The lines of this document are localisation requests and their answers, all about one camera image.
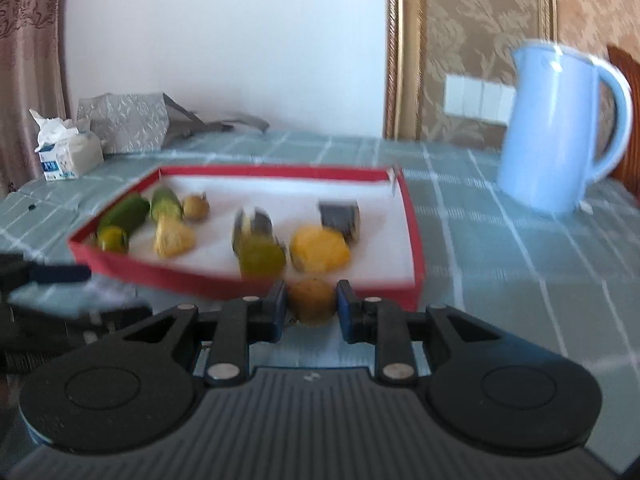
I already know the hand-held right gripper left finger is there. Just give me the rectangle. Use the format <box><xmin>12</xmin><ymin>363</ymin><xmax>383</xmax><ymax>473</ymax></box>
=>
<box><xmin>120</xmin><ymin>280</ymin><xmax>289</xmax><ymax>387</ymax></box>

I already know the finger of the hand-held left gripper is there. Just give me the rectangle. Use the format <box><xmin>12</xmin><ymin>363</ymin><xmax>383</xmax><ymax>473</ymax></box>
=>
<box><xmin>0</xmin><ymin>255</ymin><xmax>94</xmax><ymax>289</ymax></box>
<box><xmin>12</xmin><ymin>282</ymin><xmax>153</xmax><ymax>330</ymax></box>

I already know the gold wall panel frame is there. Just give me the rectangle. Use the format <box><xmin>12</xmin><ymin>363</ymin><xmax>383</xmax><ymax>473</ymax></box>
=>
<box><xmin>384</xmin><ymin>0</ymin><xmax>558</xmax><ymax>141</ymax></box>

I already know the red shallow cardboard box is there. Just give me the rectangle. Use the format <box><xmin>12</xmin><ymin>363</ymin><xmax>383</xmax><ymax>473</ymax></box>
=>
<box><xmin>67</xmin><ymin>164</ymin><xmax>426</xmax><ymax>311</ymax></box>

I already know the dark round eggplant slice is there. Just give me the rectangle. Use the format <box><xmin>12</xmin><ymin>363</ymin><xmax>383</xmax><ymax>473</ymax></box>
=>
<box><xmin>231</xmin><ymin>206</ymin><xmax>276</xmax><ymax>251</ymax></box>

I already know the wooden chair back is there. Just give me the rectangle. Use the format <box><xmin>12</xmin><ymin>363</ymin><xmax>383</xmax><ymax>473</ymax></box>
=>
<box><xmin>607</xmin><ymin>45</ymin><xmax>640</xmax><ymax>186</ymax></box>

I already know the orange jackfruit pod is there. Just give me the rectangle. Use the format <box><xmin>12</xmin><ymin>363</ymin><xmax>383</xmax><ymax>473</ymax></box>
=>
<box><xmin>290</xmin><ymin>226</ymin><xmax>352</xmax><ymax>274</ymax></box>

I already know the green lime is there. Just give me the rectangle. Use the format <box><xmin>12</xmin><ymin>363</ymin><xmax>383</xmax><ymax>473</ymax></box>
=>
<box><xmin>237</xmin><ymin>237</ymin><xmax>287</xmax><ymax>281</ymax></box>

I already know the light blue kettle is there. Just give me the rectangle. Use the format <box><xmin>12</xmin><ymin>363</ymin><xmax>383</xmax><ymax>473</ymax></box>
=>
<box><xmin>496</xmin><ymin>40</ymin><xmax>633</xmax><ymax>217</ymax></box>

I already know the tissue pack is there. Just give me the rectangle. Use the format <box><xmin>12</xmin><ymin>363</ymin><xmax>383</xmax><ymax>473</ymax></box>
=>
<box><xmin>29</xmin><ymin>108</ymin><xmax>105</xmax><ymax>182</ymax></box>

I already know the pink patterned curtain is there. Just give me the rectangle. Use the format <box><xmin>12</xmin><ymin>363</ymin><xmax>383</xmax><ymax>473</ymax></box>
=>
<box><xmin>0</xmin><ymin>0</ymin><xmax>69</xmax><ymax>196</ymax></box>

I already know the green tomato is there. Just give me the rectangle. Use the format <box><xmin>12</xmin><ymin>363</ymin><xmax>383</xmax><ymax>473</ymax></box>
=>
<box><xmin>96</xmin><ymin>225</ymin><xmax>130</xmax><ymax>253</ymax></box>

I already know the brown longan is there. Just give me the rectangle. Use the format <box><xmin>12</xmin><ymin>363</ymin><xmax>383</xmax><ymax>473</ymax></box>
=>
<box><xmin>181</xmin><ymin>192</ymin><xmax>211</xmax><ymax>222</ymax></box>

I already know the green cucumber piece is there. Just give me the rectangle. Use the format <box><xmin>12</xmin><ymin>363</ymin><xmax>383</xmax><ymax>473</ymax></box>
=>
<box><xmin>96</xmin><ymin>194</ymin><xmax>151</xmax><ymax>241</ymax></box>
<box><xmin>150</xmin><ymin>186</ymin><xmax>184</xmax><ymax>222</ymax></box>

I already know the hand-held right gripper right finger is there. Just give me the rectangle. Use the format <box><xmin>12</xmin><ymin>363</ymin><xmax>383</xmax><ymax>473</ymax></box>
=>
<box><xmin>336</xmin><ymin>280</ymin><xmax>502</xmax><ymax>385</ymax></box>

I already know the pale yellow jackfruit pod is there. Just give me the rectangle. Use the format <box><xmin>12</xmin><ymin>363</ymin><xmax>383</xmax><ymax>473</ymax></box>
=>
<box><xmin>152</xmin><ymin>216</ymin><xmax>197</xmax><ymax>259</ymax></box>

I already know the grey patterned bag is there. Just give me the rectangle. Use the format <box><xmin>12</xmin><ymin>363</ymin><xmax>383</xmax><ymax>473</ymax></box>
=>
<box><xmin>76</xmin><ymin>92</ymin><xmax>271</xmax><ymax>155</ymax></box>

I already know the dark eggplant chunk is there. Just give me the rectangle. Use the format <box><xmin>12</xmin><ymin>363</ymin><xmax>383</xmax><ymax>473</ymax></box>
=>
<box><xmin>318</xmin><ymin>200</ymin><xmax>362</xmax><ymax>243</ymax></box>

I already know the white wall switch plate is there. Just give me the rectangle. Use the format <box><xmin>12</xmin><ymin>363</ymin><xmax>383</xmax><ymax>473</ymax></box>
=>
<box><xmin>444</xmin><ymin>74</ymin><xmax>516</xmax><ymax>123</ymax></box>

